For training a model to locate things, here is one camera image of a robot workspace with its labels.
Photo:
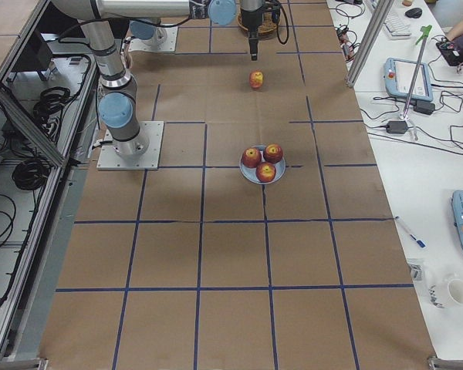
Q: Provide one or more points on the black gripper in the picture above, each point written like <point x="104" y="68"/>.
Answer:
<point x="250" y="18"/>

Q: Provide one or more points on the red yellow apple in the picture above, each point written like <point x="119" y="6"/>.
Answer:
<point x="255" y="79"/>

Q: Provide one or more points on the brown wicker basket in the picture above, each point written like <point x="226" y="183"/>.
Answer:
<point x="269" y="26"/>

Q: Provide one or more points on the red apple plate back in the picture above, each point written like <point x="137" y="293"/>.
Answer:
<point x="273" y="153"/>

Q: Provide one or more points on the red apple plate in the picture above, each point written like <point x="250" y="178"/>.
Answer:
<point x="251" y="157"/>
<point x="265" y="172"/>
<point x="273" y="153"/>

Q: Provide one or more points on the red apple plate left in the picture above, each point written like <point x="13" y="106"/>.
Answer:
<point x="251" y="157"/>

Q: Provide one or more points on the red apple plate front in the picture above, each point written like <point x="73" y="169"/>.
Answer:
<point x="265" y="172"/>

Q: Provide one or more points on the white keyboard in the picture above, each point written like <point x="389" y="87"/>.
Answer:
<point x="395" y="27"/>

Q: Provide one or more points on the black computer mouse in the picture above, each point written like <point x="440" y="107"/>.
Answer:
<point x="414" y="13"/>

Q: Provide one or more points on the black power adapter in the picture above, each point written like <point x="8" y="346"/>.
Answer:
<point x="397" y="127"/>

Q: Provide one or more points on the green tipped metal rod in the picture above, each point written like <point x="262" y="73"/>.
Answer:
<point x="425" y="31"/>

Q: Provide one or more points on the blue white pen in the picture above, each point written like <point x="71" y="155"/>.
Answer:
<point x="409" y="232"/>

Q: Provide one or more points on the white mug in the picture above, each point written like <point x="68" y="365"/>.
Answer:
<point x="447" y="293"/>

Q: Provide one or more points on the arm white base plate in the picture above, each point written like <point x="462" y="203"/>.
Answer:
<point x="159" y="46"/>
<point x="142" y="153"/>

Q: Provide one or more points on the aluminium frame post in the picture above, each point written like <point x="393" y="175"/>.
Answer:
<point x="369" y="38"/>

